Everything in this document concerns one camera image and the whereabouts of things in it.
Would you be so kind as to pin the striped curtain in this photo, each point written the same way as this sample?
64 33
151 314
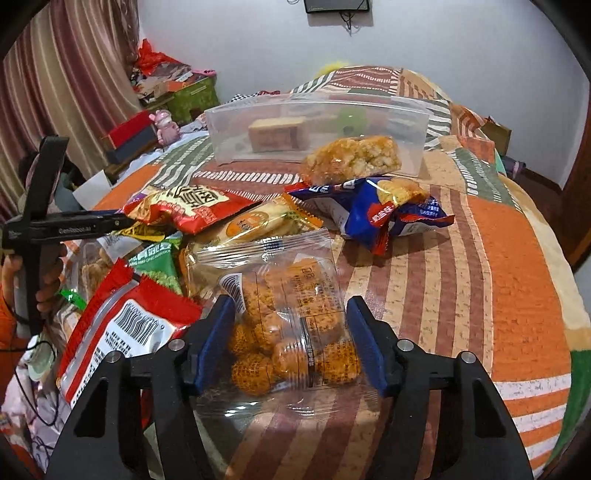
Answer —
69 69

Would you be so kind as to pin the yellow green snack packet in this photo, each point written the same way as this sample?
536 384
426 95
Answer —
138 232

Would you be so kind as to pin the yellow biscuit packet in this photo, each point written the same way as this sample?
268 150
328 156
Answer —
258 221

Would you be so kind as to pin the pile of printed papers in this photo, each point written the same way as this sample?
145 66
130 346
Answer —
159 81

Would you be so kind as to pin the person's left hand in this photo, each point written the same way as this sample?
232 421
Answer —
48 288

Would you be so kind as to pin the red box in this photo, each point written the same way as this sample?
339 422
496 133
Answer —
131 131

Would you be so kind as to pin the clear puffed rice cake packet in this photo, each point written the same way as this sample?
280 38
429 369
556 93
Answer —
351 157

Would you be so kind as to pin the pink plush toy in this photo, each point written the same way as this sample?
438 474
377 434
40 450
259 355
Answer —
165 129

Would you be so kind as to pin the red and silver snack packet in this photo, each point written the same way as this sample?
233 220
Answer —
92 332

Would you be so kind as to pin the clear packet of orange balls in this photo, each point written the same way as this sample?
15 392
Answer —
286 295

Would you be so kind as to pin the clear plastic container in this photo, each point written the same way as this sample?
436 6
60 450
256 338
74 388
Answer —
240 134

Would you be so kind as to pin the wall television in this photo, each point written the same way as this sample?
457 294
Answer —
337 4

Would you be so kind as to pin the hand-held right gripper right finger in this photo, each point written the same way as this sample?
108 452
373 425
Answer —
364 346

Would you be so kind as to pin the cardboard box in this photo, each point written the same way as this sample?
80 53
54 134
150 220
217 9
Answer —
497 134

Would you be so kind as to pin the wooden door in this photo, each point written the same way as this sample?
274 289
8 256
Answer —
579 207

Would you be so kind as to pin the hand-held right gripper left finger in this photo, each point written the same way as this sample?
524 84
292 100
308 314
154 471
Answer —
214 341

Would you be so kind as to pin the clear brown snack packet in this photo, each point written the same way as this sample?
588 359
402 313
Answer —
92 272

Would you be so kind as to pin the green box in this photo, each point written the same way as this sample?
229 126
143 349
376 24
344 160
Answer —
191 99

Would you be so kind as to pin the wrapped brown cake snack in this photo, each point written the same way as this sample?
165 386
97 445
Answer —
274 134

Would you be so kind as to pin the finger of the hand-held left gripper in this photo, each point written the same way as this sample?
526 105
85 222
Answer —
117 220

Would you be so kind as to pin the striped patchwork quilt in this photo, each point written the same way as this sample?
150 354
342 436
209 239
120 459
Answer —
508 258

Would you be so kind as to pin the blue snack packet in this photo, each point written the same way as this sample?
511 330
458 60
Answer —
360 212

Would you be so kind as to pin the red plastic bag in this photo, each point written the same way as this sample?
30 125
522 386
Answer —
154 57

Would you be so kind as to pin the checkered patchwork cloth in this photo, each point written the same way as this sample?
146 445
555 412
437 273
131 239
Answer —
254 97

